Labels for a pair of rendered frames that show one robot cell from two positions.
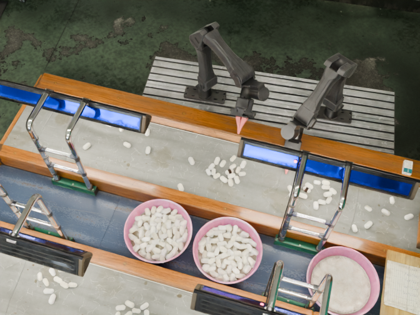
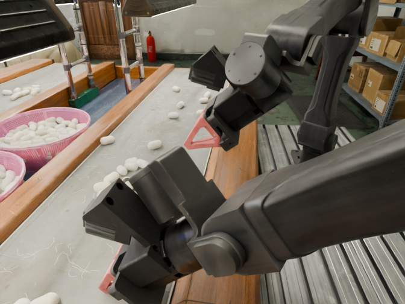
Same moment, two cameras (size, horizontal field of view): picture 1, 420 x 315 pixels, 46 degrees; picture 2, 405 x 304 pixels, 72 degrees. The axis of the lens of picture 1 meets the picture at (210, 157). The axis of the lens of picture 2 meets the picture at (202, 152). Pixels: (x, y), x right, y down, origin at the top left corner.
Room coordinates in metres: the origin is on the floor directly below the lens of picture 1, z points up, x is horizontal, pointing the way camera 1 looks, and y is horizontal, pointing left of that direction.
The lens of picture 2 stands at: (1.13, -0.57, 1.11)
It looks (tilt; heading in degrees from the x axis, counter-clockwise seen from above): 31 degrees down; 83
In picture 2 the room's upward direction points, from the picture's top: straight up
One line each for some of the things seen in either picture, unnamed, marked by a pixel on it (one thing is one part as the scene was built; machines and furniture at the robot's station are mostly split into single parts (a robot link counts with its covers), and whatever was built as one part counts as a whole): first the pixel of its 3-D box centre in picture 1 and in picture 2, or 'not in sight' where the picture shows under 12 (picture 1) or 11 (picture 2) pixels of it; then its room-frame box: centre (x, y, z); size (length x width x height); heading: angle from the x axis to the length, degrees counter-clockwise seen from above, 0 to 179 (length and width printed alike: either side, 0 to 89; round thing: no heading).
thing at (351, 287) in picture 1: (339, 285); not in sight; (0.56, -0.49, 0.71); 0.22 x 0.22 x 0.06
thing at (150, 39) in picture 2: not in sight; (150, 46); (0.87, 4.41, 0.25); 0.18 x 0.14 x 0.49; 79
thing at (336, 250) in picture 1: (340, 284); not in sight; (0.56, -0.49, 0.72); 0.27 x 0.27 x 0.10
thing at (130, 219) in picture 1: (159, 234); (45, 139); (0.76, 0.20, 0.72); 0.27 x 0.27 x 0.10
